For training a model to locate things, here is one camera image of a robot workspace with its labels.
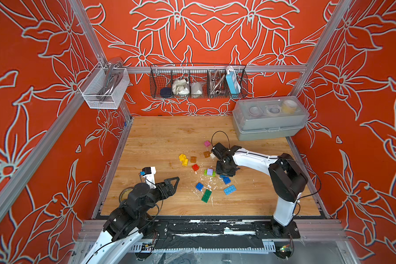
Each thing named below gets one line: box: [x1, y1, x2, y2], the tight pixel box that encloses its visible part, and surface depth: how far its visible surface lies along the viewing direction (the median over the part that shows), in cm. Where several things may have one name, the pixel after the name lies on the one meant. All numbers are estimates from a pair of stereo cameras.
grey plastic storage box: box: [232, 95, 310, 142], surface depth 100 cm
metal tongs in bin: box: [96, 57, 124, 102], surface depth 87 cm
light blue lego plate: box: [223, 184, 238, 196], surface depth 87 cm
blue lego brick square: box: [195, 182, 205, 192], surface depth 87 cm
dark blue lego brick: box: [223, 176, 232, 185], surface depth 89 cm
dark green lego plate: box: [201, 188, 213, 204], surface depth 85 cm
